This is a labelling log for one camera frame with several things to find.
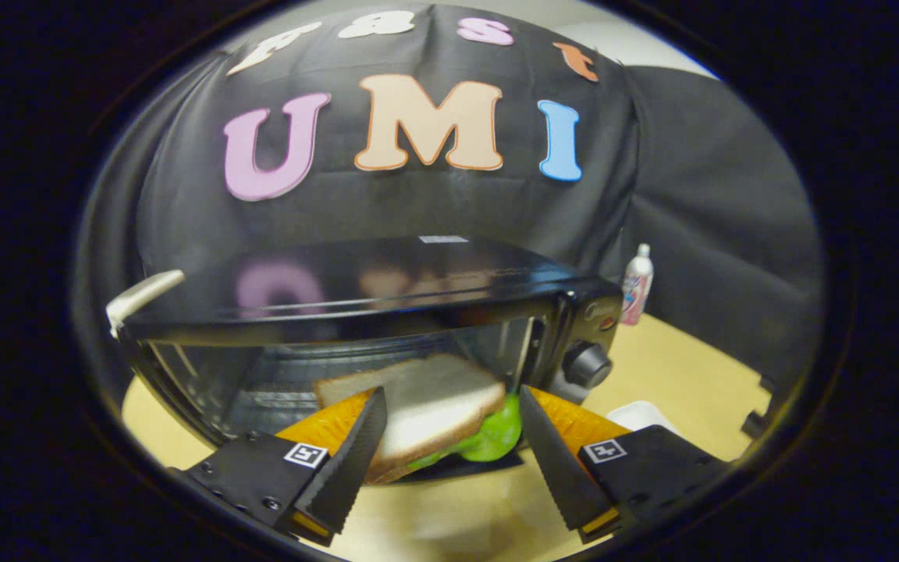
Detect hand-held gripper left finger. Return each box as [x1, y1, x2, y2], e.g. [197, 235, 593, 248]
[165, 386, 389, 547]

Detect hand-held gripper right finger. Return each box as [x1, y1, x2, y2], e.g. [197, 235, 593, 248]
[518, 385, 731, 546]

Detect white bread lettuce sandwich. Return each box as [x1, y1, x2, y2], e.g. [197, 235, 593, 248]
[313, 353, 524, 485]

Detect black toaster oven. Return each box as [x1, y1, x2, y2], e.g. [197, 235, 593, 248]
[118, 234, 626, 486]

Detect white pop-up toaster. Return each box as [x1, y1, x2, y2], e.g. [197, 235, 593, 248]
[105, 269, 186, 341]

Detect white rectangular container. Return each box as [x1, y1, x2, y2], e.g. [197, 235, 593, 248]
[607, 400, 681, 436]

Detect pink labelled plastic bottle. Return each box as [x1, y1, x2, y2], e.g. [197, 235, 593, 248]
[620, 243, 656, 327]

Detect black backdrop cloth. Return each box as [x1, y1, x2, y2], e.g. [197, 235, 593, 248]
[71, 4, 825, 391]

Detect black table edge bracket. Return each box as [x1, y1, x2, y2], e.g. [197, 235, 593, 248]
[741, 377, 780, 439]

